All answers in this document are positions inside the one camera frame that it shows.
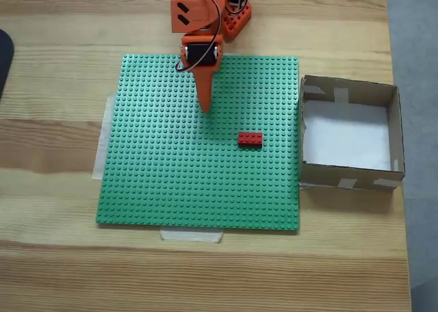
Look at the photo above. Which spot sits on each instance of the red lego block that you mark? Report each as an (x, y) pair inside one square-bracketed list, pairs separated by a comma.
[(250, 139)]

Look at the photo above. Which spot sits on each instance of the green lego baseplate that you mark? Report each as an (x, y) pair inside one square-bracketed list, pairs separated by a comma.
[(164, 154)]

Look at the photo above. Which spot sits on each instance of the open cardboard box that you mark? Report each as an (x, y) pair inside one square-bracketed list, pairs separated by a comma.
[(321, 177)]

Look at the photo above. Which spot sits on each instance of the wide masking tape strip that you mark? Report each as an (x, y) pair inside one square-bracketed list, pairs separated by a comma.
[(99, 161)]

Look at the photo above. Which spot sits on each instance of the black rounded object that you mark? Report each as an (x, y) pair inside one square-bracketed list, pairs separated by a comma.
[(5, 62)]

